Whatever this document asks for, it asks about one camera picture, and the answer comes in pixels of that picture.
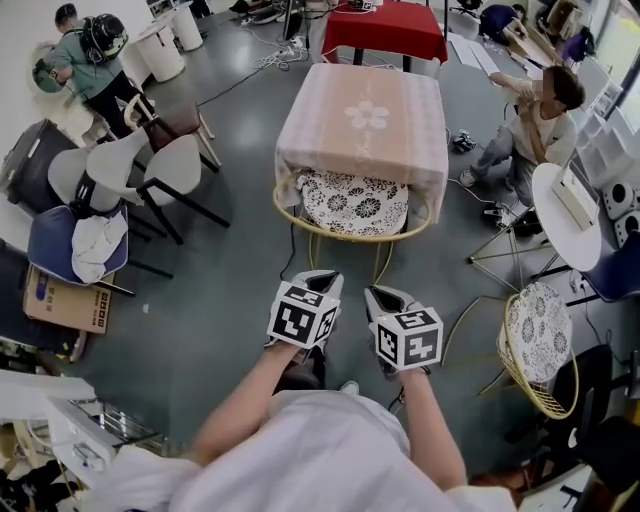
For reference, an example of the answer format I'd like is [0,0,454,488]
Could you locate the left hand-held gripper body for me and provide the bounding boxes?
[264,269,346,351]

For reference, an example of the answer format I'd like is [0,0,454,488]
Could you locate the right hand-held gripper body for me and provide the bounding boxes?
[363,285,445,376]

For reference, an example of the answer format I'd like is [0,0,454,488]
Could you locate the person's left forearm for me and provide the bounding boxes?
[191,343,321,469]

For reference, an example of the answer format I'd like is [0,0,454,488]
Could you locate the person's right forearm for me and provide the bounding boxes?
[397,369,469,489]

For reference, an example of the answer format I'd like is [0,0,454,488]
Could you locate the black office chair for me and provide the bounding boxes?
[504,344,640,496]

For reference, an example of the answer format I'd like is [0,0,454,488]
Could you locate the grey chair black legs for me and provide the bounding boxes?
[47,147,169,241]
[85,127,232,246]

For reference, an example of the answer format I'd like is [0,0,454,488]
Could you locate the blue chair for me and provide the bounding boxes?
[537,234,640,309]
[27,202,175,299]

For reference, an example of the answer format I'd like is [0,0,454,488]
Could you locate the table with pink tablecloth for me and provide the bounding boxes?
[274,62,450,226]

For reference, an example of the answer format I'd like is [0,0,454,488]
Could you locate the brown seat wooden chair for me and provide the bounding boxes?
[123,94,222,174]

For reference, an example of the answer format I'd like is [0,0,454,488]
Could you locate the person's black trousers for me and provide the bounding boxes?
[279,344,329,394]

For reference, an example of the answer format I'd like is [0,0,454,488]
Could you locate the person's white shirt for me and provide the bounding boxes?
[89,389,521,512]

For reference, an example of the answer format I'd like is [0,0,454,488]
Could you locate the black power adapter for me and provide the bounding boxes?
[514,209,544,239]

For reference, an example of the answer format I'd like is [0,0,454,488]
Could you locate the white round table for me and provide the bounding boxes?
[468,162,603,291]

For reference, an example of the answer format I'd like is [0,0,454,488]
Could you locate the small black device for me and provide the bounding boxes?
[452,129,479,154]

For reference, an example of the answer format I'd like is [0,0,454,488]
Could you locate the white crumpled cloth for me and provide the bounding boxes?
[71,213,130,284]

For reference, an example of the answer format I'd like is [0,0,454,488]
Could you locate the white rectangular box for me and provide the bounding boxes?
[551,164,600,231]

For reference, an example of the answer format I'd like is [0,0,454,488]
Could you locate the brown cardboard box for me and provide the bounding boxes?
[22,264,114,335]

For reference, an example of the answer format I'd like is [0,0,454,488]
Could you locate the white round speaker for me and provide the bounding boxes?
[601,180,639,221]
[612,209,640,249]

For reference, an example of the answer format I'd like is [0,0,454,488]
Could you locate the white cabinet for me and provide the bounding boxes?
[0,374,121,489]

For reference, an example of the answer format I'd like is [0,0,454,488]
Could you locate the white shelf unit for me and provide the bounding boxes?
[574,54,640,189]

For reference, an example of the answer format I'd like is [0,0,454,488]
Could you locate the beige board with round opening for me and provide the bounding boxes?
[27,42,101,146]

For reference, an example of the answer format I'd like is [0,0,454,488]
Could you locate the white cylinder stool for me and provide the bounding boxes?
[169,2,205,52]
[135,22,186,84]

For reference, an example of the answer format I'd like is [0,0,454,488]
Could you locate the white flat boards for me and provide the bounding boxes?
[447,32,506,76]

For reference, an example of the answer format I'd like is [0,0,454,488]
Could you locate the black case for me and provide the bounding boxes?
[0,118,81,216]

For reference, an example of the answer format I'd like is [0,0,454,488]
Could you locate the red-clothed table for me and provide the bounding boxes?
[321,0,450,74]

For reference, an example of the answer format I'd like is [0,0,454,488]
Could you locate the black floor cable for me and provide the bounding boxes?
[278,224,301,284]

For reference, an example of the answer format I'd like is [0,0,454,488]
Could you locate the gold wire floral chair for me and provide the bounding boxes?
[442,281,581,420]

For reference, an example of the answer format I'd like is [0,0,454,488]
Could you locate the metal wire rack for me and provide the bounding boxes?
[74,399,171,451]

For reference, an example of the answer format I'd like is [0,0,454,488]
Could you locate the white cables and power strip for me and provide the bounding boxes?
[242,27,309,71]

